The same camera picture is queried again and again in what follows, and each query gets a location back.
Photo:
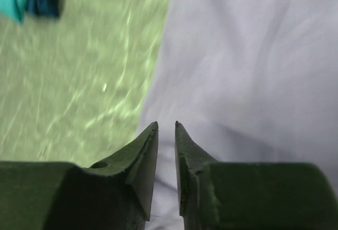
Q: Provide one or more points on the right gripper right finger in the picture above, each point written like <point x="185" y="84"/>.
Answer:
<point x="232" y="195"/>

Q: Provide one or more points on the purple t shirt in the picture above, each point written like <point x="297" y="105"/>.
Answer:
<point x="250" y="80"/>

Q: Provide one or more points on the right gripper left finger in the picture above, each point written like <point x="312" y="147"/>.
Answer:
<point x="114" y="193"/>

